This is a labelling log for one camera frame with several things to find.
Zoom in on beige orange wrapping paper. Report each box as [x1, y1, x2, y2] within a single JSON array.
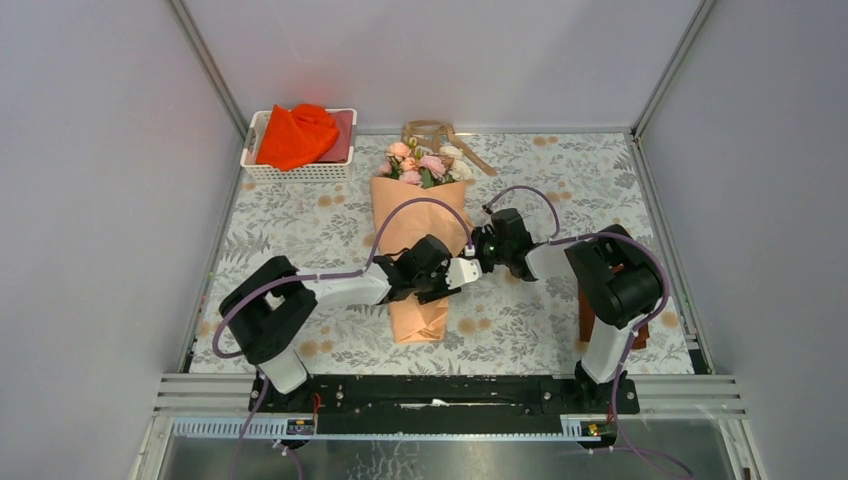
[[370, 177, 471, 343]]

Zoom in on pink rose stems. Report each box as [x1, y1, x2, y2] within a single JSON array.
[[376, 138, 474, 188]]

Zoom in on white plastic basket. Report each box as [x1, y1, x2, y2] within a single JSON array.
[[240, 108, 358, 184]]

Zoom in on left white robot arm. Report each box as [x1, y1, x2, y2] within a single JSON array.
[[219, 235, 482, 411]]

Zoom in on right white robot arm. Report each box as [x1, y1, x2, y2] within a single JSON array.
[[473, 208, 669, 412]]

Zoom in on floral table cloth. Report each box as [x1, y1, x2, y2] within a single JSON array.
[[189, 134, 657, 375]]

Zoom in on brown wooden block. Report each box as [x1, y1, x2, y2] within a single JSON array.
[[577, 264, 651, 350]]

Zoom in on tan ribbon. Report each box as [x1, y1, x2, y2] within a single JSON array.
[[401, 120, 497, 177]]

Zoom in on dark red cloth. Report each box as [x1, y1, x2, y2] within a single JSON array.
[[317, 109, 356, 164]]

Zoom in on orange cloth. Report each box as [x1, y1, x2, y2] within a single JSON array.
[[256, 104, 340, 171]]

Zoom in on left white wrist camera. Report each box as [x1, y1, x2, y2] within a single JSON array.
[[445, 245, 483, 289]]

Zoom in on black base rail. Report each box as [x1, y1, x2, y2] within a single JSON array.
[[249, 375, 640, 435]]

